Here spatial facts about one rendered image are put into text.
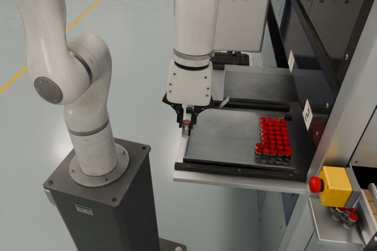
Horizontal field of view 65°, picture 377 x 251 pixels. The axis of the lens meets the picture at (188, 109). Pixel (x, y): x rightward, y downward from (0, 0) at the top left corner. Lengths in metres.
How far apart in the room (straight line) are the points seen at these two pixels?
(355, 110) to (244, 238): 1.24
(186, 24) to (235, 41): 1.17
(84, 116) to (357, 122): 0.67
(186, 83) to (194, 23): 0.14
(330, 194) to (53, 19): 0.74
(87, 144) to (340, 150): 0.67
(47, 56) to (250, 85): 0.88
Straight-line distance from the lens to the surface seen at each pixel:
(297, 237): 1.15
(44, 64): 0.72
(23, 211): 2.15
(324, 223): 0.92
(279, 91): 1.32
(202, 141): 1.03
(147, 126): 2.43
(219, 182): 0.93
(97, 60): 0.79
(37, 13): 0.72
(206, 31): 0.58
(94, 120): 0.83
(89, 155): 0.91
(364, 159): 0.88
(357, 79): 0.71
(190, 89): 0.65
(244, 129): 1.09
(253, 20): 1.69
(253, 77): 1.39
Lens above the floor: 1.60
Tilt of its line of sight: 38 degrees down
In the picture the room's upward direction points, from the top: straight up
